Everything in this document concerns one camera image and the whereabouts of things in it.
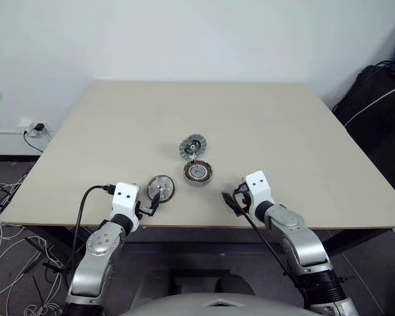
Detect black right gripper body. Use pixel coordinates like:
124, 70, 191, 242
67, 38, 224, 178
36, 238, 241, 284
232, 182, 253, 209

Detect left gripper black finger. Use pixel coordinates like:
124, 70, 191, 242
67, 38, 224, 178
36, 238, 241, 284
149, 192, 163, 216

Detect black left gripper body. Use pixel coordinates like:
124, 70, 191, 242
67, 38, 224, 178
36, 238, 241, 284
134, 200, 155, 218

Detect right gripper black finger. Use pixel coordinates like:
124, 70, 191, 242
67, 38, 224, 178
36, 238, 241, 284
221, 192, 242, 217

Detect silver round disc part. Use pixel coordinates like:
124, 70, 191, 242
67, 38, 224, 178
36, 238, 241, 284
146, 174, 178, 203

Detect motor stator with copper windings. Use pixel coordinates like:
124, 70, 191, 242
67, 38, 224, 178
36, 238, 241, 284
183, 160, 214, 189

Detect silver motor rotor part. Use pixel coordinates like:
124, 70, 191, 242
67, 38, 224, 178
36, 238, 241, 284
178, 132, 208, 163

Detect beige wooden table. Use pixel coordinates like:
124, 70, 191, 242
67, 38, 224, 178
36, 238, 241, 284
0, 80, 395, 274

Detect grey robot torso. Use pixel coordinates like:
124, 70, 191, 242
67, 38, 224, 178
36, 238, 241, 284
118, 291, 305, 316

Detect black bag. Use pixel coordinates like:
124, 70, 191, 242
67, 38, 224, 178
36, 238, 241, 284
331, 60, 395, 228

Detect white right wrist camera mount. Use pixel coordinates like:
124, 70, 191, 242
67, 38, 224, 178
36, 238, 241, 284
244, 170, 273, 212

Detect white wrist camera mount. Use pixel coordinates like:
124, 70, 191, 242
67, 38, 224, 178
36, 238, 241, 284
111, 181, 142, 222
244, 170, 273, 212

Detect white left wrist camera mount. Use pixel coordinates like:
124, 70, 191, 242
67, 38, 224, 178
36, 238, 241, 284
111, 181, 142, 222

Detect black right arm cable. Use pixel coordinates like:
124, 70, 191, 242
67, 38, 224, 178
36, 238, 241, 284
232, 184, 299, 287

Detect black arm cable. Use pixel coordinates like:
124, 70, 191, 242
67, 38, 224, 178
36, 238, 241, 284
232, 184, 299, 287
70, 184, 117, 280

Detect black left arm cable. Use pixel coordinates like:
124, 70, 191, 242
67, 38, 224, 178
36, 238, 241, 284
70, 184, 117, 280

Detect thin black charger cable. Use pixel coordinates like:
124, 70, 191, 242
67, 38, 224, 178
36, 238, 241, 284
22, 129, 45, 154

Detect thin white cord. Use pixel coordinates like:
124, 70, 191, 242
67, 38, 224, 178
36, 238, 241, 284
344, 84, 395, 128

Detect black floor cables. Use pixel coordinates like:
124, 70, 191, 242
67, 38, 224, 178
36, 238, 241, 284
0, 172, 30, 211

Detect white wall socket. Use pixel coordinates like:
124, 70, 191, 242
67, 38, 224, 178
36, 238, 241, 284
17, 117, 51, 138

